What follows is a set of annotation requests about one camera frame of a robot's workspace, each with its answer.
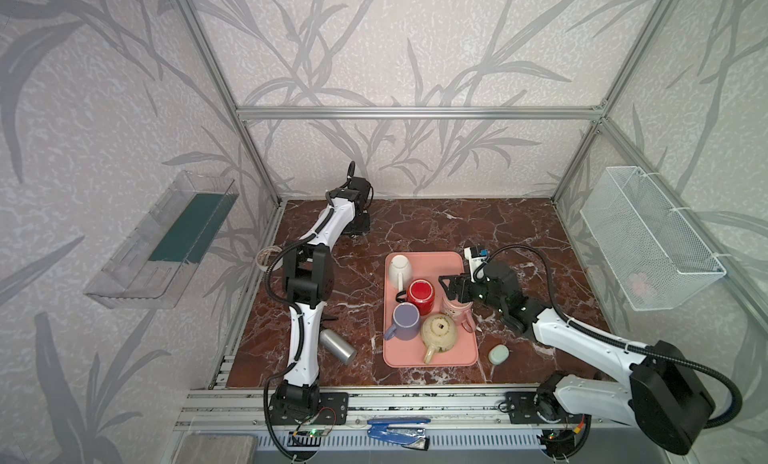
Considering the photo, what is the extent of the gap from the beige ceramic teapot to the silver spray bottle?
0.21 meters

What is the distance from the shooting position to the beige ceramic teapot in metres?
0.79

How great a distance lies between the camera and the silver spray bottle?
0.81m
